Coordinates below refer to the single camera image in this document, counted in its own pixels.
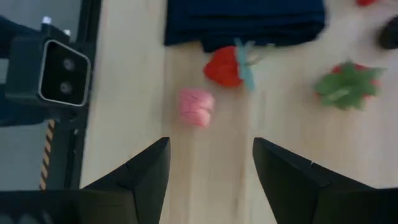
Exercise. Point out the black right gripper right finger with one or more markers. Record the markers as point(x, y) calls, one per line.
point(295, 193)

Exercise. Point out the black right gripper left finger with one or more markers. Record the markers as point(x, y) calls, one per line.
point(146, 186)

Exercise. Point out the red strawberry teal leaves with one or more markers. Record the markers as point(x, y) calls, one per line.
point(222, 67)

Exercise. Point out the dark toy blackberry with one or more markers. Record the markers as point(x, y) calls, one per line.
point(390, 34)

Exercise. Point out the small red raspberry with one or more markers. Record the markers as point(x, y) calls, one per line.
point(365, 2)

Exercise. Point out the dark navy folded cloth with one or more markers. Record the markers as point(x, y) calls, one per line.
point(242, 18)

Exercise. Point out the black depth camera box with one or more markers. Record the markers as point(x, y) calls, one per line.
point(28, 68)

